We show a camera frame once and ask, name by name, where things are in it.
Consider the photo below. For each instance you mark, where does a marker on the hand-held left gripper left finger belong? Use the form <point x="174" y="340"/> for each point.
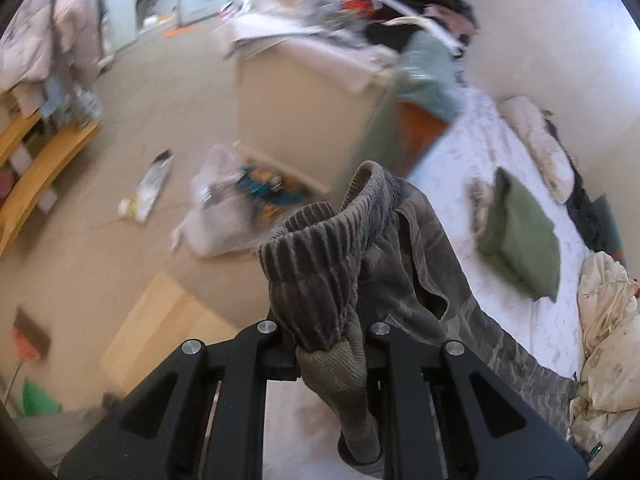
<point x="280" y="355"/>

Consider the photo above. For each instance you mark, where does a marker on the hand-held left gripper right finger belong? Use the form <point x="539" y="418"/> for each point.
<point x="372" y="360"/>

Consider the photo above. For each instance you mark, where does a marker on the light wooden board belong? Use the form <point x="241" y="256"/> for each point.
<point x="160" y="332"/>

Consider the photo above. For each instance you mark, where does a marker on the white plastic bag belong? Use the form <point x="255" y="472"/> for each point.
<point x="220" y="210"/>

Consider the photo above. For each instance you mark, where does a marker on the folded green cloth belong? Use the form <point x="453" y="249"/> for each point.
<point x="520" y="237"/>

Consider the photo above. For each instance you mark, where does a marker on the small patterned cloth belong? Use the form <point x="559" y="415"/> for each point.
<point x="480" y="200"/>

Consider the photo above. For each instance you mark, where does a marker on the flat silver packet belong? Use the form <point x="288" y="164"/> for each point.
<point x="150" y="187"/>

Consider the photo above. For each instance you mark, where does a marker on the white patterned bed sheet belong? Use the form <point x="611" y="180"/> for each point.
<point x="480" y="170"/>

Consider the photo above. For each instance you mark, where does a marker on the cream floral quilt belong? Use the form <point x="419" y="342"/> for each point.
<point x="605" y="340"/>

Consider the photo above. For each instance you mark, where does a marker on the green dustpan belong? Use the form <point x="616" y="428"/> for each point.
<point x="39" y="400"/>

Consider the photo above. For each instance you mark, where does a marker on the white cabinet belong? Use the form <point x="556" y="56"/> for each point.
<point x="305" y="110"/>

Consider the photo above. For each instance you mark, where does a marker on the orange broom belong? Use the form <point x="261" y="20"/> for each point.
<point x="27" y="345"/>

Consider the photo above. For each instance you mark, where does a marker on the teal and orange cloth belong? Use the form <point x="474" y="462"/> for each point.
<point x="425" y="95"/>

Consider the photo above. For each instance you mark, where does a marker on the cream pillow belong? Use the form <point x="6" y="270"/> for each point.
<point x="542" y="147"/>

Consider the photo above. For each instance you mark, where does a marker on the wooden shelf unit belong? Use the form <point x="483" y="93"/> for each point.
<point x="35" y="160"/>

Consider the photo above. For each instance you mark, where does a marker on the pile of clutter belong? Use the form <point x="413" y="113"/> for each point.
<point x="320" y="5"/>

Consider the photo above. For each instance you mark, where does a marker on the dark clothes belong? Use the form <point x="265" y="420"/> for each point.
<point x="435" y="0"/>

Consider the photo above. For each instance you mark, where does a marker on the pink padded jacket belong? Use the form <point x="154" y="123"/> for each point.
<point x="47" y="30"/>

